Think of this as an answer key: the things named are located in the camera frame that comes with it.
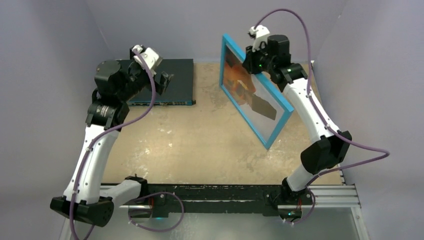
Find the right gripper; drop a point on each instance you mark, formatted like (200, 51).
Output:
(250, 63)

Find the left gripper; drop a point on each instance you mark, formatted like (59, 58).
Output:
(163, 80)

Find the hot air balloon photo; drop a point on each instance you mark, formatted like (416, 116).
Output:
(256, 104)

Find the blue wooden picture frame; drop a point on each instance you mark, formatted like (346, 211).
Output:
(227, 39)

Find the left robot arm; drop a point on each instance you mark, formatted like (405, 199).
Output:
(83, 200)

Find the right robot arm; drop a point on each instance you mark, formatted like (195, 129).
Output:
(327, 149)

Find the dark blue flat box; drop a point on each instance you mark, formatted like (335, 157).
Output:
(180, 90)

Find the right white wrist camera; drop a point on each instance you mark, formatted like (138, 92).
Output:
(260, 35)

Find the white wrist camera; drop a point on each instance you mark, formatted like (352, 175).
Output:
(146, 57)
(260, 35)

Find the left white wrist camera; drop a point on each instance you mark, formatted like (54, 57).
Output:
(146, 57)

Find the black aluminium mounting rail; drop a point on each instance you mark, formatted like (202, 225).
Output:
(262, 199)

